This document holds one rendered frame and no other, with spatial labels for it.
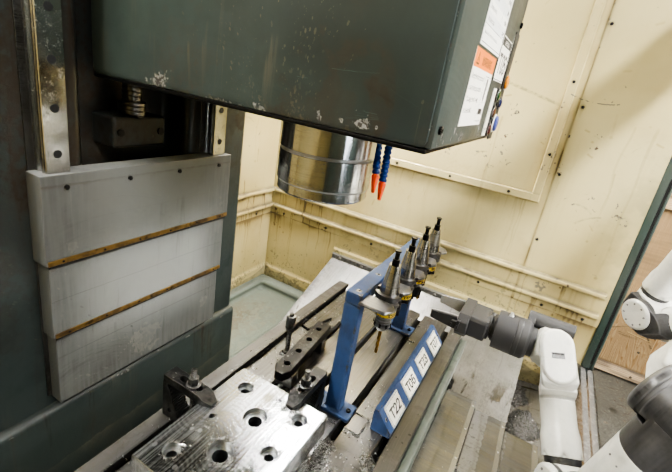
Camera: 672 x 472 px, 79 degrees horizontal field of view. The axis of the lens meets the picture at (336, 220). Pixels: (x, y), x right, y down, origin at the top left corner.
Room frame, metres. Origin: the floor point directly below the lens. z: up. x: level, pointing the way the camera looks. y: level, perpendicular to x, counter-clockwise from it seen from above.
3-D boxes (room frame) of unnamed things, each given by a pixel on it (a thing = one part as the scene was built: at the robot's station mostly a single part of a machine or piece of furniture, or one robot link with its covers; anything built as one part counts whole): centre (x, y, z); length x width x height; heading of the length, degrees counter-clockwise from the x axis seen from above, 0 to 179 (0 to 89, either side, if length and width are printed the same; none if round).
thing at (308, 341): (0.94, 0.03, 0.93); 0.26 x 0.05 x 0.06; 159
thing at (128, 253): (0.89, 0.43, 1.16); 0.48 x 0.05 x 0.51; 154
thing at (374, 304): (0.78, -0.12, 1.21); 0.07 x 0.05 x 0.01; 64
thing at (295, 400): (0.74, 0.00, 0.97); 0.13 x 0.03 x 0.15; 154
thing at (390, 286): (0.83, -0.15, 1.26); 0.04 x 0.04 x 0.07
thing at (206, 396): (0.69, 0.24, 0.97); 0.13 x 0.03 x 0.15; 64
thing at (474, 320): (0.84, -0.38, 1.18); 0.13 x 0.12 x 0.10; 154
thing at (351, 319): (0.80, -0.07, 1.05); 0.10 x 0.05 x 0.30; 64
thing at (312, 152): (0.69, 0.03, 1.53); 0.16 x 0.16 x 0.12
